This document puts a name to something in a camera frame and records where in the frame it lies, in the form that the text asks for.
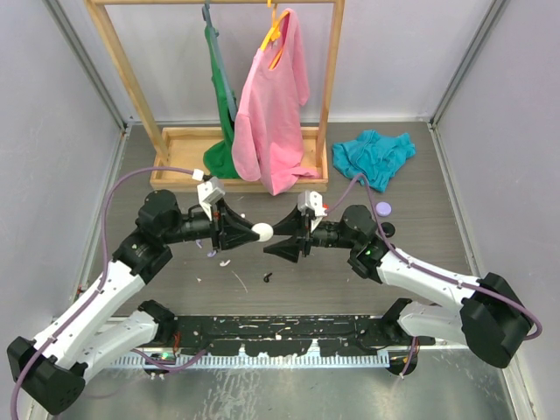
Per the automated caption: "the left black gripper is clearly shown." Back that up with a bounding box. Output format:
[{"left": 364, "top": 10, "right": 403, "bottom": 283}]
[{"left": 162, "top": 198, "right": 259, "bottom": 252}]

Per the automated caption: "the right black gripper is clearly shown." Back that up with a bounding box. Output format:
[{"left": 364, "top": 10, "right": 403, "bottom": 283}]
[{"left": 263, "top": 204, "right": 359, "bottom": 263}]

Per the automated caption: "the white earbud charging case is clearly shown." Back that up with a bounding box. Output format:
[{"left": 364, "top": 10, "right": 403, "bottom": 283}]
[{"left": 251, "top": 222, "right": 274, "bottom": 242}]

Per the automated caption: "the black earbud charging case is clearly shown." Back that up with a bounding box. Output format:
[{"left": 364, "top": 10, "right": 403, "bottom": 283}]
[{"left": 380, "top": 222, "right": 396, "bottom": 238}]

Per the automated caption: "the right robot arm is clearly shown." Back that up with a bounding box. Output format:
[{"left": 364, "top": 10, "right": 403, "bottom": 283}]
[{"left": 256, "top": 205, "right": 535, "bottom": 368}]

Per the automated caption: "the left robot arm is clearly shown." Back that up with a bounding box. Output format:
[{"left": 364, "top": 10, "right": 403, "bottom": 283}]
[{"left": 7, "top": 190, "right": 273, "bottom": 416}]

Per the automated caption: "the green shirt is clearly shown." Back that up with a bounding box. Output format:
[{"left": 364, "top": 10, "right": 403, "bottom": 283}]
[{"left": 203, "top": 26, "right": 240, "bottom": 179}]

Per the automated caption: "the pink shirt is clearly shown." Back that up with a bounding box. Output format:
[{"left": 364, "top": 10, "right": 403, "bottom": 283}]
[{"left": 232, "top": 8, "right": 319, "bottom": 196}]

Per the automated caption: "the wooden clothes rack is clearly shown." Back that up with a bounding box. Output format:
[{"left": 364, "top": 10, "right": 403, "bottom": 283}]
[{"left": 85, "top": 1, "right": 345, "bottom": 193}]

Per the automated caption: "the teal crumpled shirt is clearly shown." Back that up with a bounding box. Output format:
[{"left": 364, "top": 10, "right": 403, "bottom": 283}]
[{"left": 332, "top": 129, "right": 417, "bottom": 193}]

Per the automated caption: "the yellow orange hanger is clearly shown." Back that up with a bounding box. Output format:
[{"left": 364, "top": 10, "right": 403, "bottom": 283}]
[{"left": 260, "top": 1, "right": 290, "bottom": 70}]

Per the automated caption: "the grey blue hanger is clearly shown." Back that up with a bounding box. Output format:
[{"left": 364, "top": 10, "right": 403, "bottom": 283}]
[{"left": 201, "top": 1, "right": 238, "bottom": 121}]

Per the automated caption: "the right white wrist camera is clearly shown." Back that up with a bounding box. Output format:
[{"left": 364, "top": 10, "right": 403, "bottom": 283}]
[{"left": 297, "top": 190, "right": 326, "bottom": 217}]

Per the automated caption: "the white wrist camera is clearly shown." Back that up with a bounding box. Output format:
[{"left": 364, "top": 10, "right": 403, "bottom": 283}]
[
  {"left": 197, "top": 177, "right": 226, "bottom": 219},
  {"left": 297, "top": 190, "right": 326, "bottom": 217}
]

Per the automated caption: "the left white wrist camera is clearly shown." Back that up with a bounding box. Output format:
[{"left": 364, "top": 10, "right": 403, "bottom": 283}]
[{"left": 197, "top": 177, "right": 226, "bottom": 219}]

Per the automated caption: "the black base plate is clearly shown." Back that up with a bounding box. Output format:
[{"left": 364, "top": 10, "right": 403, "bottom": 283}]
[{"left": 147, "top": 315, "right": 435, "bottom": 357}]

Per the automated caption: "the grey slotted cable duct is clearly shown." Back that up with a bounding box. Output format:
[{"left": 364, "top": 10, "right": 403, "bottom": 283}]
[{"left": 107, "top": 352, "right": 390, "bottom": 370}]

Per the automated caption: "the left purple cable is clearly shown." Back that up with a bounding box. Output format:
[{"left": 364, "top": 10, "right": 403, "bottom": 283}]
[{"left": 8, "top": 166, "right": 209, "bottom": 419}]

